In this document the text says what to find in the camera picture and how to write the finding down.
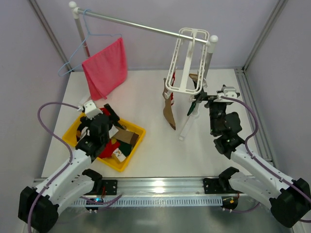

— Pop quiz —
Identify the dark green sock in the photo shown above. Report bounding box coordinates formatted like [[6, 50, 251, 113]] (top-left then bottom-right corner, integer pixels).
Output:
[[187, 100, 197, 116]]

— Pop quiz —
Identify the red snowflake christmas sock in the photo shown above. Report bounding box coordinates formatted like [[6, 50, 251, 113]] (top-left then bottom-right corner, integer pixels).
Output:
[[170, 70, 177, 106]]

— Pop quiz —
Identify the tan ribbed sock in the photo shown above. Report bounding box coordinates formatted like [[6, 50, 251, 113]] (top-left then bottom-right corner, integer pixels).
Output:
[[162, 86, 176, 130]]

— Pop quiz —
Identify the brown sock with dark toe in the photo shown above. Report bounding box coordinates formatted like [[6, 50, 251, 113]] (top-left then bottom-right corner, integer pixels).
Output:
[[113, 129, 139, 146]]

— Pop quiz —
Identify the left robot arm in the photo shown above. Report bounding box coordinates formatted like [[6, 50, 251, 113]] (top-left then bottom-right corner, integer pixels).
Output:
[[18, 100, 112, 233]]

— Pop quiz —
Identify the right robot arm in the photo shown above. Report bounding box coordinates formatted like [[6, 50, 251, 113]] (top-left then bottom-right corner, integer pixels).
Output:
[[192, 85, 311, 228]]

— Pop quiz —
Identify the white sock clip hanger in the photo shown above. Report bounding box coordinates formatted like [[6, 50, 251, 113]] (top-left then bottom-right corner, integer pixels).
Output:
[[165, 28, 210, 95]]

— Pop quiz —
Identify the red white snowman sock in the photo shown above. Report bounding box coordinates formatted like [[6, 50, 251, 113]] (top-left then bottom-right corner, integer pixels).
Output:
[[99, 138, 126, 163]]

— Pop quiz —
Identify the yellow plastic bin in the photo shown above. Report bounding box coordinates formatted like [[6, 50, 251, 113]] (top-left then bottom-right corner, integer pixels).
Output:
[[62, 113, 146, 172]]

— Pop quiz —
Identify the pink towel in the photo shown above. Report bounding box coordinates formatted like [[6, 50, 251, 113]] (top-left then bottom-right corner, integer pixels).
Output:
[[82, 37, 128, 100]]

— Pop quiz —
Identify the metal clothes rack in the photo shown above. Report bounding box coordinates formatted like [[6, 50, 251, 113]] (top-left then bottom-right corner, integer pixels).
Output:
[[68, 1, 219, 141]]

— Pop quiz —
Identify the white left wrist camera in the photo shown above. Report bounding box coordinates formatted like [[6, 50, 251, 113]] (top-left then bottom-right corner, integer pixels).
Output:
[[83, 100, 103, 119]]

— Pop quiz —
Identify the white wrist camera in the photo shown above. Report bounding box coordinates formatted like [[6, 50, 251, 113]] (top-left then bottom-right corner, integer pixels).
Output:
[[83, 100, 103, 119], [217, 85, 241, 101]]

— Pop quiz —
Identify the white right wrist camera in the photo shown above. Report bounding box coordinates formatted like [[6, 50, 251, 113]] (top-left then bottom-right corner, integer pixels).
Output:
[[217, 85, 241, 101]]

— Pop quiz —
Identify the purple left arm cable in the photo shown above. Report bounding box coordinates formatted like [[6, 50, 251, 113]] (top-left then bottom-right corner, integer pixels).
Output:
[[26, 102, 85, 233]]

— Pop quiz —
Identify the blue wire hanger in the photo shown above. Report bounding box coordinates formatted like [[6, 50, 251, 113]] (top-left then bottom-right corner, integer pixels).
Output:
[[57, 9, 122, 77]]

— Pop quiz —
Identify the aluminium mounting rail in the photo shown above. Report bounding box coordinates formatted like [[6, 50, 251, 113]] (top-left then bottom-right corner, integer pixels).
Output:
[[30, 177, 256, 196]]

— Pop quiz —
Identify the slotted cable duct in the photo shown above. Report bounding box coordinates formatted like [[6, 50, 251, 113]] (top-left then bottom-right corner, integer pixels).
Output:
[[71, 196, 223, 208]]

